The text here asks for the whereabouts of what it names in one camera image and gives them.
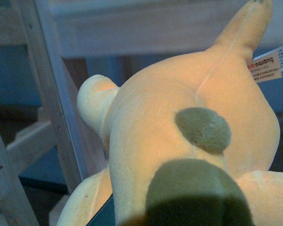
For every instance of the orange plush dinosaur toy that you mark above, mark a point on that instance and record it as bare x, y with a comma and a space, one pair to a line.
190, 140

